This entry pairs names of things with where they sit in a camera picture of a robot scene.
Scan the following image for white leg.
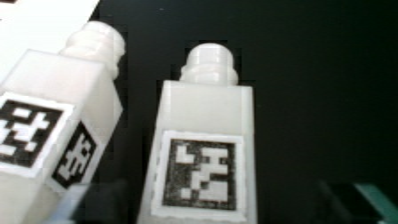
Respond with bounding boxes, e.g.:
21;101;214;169
0;21;124;224
136;43;257;224

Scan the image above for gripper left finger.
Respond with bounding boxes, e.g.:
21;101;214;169
55;181;131;224

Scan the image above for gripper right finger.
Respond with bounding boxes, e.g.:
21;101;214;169
317;182;398;224

